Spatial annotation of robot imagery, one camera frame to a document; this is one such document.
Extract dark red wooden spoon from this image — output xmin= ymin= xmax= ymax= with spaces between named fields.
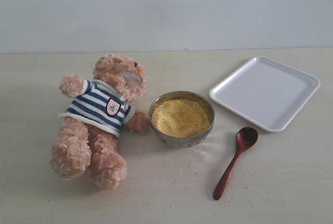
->
xmin=213 ymin=127 xmax=259 ymax=200

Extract beige teddy bear striped sweater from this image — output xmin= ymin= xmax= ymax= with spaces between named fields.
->
xmin=50 ymin=54 xmax=150 ymax=190

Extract yellow millet grains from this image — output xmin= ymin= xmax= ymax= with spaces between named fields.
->
xmin=152 ymin=99 xmax=211 ymax=138

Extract metal bowl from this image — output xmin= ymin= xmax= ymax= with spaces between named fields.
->
xmin=149 ymin=91 xmax=215 ymax=148

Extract white rectangular plastic tray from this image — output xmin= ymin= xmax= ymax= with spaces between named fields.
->
xmin=209 ymin=56 xmax=321 ymax=132

